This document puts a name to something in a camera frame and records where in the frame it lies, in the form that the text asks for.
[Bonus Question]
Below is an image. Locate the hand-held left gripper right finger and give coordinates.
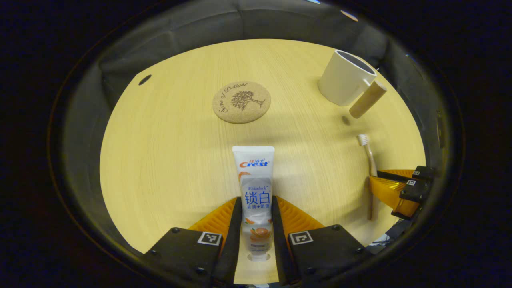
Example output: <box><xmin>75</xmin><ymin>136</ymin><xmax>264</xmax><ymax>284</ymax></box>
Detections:
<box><xmin>271</xmin><ymin>195</ymin><xmax>370</xmax><ymax>285</ymax></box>

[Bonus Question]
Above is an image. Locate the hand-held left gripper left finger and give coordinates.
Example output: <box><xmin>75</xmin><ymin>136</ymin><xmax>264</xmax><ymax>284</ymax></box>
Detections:
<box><xmin>144</xmin><ymin>197</ymin><xmax>243</xmax><ymax>286</ymax></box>

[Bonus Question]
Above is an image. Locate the white toothpaste tube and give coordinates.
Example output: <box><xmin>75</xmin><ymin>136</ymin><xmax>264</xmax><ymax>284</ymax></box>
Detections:
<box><xmin>232</xmin><ymin>146</ymin><xmax>276</xmax><ymax>262</ymax></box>

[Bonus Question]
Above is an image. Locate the wooden toothbrush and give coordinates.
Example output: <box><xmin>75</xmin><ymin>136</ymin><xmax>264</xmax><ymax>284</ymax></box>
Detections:
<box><xmin>357</xmin><ymin>134</ymin><xmax>378</xmax><ymax>221</ymax></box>

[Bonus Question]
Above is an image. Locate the white cup with wooden handle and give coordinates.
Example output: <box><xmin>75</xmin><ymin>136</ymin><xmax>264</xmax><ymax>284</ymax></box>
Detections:
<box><xmin>318</xmin><ymin>50</ymin><xmax>388</xmax><ymax>119</ymax></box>

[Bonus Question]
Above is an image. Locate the round cork coaster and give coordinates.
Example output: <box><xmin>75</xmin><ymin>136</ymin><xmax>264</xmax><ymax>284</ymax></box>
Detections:
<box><xmin>212</xmin><ymin>81</ymin><xmax>272</xmax><ymax>124</ymax></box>

